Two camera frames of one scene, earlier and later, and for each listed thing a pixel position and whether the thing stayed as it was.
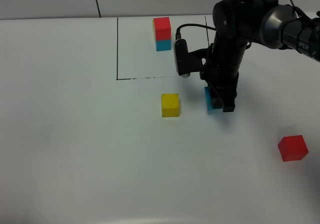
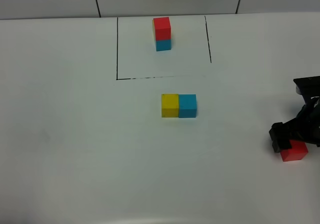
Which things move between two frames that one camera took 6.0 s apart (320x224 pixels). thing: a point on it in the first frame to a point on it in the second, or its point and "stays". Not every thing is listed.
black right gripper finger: x=216 y=101 to x=282 y=143
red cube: x=292 y=148 stays
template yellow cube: x=153 y=25 stays
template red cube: x=163 y=28 stays
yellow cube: x=170 y=105 stays
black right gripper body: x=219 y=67 to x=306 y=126
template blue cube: x=163 y=45 stays
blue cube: x=209 y=101 to x=187 y=105
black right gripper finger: x=228 y=101 to x=279 y=131
